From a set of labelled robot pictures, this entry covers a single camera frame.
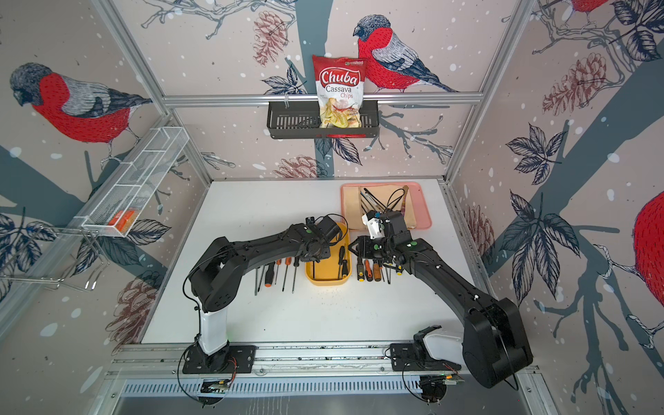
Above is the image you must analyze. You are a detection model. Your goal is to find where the large black yellow-capped screwdriver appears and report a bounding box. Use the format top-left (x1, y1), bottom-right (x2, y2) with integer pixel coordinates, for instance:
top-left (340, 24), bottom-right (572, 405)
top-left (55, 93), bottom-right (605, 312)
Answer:
top-left (292, 256), bottom-right (300, 294)

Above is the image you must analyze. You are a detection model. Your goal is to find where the slim orange black screwdriver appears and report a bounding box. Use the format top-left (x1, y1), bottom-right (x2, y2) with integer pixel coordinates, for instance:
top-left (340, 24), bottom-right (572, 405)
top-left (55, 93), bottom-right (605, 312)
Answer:
top-left (363, 259), bottom-right (374, 282)

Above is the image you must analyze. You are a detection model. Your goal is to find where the large orange black screwdriver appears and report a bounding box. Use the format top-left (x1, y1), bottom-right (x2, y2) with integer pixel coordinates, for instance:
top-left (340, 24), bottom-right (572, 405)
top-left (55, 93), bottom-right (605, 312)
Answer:
top-left (282, 257), bottom-right (292, 292)

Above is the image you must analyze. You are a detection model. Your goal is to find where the black orange-tipped screwdriver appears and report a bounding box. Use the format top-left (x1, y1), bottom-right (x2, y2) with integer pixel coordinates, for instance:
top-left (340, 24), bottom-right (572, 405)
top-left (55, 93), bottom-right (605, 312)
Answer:
top-left (264, 262), bottom-right (276, 287)

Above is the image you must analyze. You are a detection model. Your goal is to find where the black yellow deli screwdriver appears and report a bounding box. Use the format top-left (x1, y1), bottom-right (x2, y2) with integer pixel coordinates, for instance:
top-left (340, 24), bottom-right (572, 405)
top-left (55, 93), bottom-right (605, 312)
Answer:
top-left (254, 267), bottom-right (261, 296)

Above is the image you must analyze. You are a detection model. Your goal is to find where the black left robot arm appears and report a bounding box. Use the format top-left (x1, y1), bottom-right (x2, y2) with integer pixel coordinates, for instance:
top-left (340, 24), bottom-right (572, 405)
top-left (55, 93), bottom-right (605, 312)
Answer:
top-left (185, 215), bottom-right (345, 356)

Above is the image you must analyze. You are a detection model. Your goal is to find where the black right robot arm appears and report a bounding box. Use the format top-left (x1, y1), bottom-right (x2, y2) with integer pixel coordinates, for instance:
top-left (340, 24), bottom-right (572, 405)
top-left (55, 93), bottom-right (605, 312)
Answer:
top-left (349, 210), bottom-right (534, 388)

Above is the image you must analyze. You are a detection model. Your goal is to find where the small black yellow screwdriver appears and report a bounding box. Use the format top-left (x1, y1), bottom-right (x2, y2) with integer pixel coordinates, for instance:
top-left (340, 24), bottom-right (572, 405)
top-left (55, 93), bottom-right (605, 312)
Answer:
top-left (384, 264), bottom-right (391, 285)

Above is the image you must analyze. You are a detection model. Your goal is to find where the yellow plastic storage box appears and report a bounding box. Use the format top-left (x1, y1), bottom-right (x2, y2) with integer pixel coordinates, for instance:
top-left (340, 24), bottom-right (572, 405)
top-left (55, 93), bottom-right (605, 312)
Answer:
top-left (305, 222), bottom-right (352, 286)

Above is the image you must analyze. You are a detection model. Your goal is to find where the pink plastic tray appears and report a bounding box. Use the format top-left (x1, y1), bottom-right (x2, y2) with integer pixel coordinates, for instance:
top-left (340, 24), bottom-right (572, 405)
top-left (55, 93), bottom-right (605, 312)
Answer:
top-left (341, 182), bottom-right (432, 230)

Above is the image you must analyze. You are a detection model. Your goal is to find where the beige cloth on tray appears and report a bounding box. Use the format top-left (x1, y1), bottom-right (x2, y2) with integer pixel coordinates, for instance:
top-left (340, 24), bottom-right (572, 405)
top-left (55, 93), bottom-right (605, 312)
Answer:
top-left (342, 184), bottom-right (404, 231)

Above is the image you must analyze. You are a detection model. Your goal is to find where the Chuba cassava chips bag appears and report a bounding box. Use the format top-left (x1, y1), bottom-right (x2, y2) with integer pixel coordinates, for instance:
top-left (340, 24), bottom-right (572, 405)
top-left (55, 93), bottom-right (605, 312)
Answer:
top-left (312, 55), bottom-right (366, 129)

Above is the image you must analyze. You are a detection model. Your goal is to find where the orange item in shelf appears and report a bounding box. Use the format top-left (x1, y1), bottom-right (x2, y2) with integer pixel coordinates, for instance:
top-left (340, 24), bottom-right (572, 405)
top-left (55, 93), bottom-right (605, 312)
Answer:
top-left (108, 209), bottom-right (138, 233)

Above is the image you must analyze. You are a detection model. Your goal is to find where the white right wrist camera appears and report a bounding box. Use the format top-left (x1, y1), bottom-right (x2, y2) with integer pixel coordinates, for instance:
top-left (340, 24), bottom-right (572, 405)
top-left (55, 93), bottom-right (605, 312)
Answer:
top-left (361, 210), bottom-right (384, 240)

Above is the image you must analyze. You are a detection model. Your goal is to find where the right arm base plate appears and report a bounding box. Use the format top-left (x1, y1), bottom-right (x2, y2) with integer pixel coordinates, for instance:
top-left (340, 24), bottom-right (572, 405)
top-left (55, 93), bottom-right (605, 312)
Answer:
top-left (386, 342), bottom-right (462, 373)

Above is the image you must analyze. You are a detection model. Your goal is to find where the black wire wall basket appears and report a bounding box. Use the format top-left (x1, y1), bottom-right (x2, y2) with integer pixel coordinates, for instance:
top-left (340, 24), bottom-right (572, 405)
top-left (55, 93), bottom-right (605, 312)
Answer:
top-left (267, 100), bottom-right (380, 139)

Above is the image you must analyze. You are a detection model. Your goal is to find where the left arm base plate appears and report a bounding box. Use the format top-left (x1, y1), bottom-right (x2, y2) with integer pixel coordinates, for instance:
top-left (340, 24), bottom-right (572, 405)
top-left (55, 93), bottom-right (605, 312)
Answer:
top-left (183, 343), bottom-right (257, 375)

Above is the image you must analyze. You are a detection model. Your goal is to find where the white wire mesh shelf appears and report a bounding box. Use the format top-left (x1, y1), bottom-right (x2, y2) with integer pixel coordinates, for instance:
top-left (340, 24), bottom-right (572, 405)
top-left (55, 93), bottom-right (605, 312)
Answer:
top-left (82, 126), bottom-right (190, 238)

